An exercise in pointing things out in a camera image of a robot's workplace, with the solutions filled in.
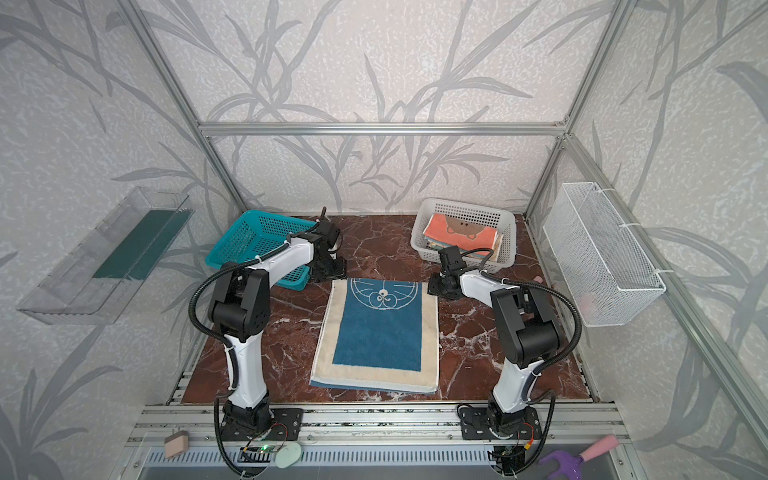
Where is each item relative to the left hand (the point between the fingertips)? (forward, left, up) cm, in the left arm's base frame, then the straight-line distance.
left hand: (344, 267), depth 99 cm
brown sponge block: (-49, +34, -3) cm, 59 cm away
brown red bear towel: (+19, -32, 0) cm, 37 cm away
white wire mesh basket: (-22, -62, +31) cm, 73 cm away
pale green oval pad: (-51, +7, -2) cm, 51 cm away
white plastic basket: (+22, -59, +1) cm, 63 cm away
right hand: (-3, -30, -2) cm, 31 cm away
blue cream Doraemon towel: (-21, -13, -4) cm, 25 cm away
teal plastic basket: (+17, +36, -4) cm, 40 cm away
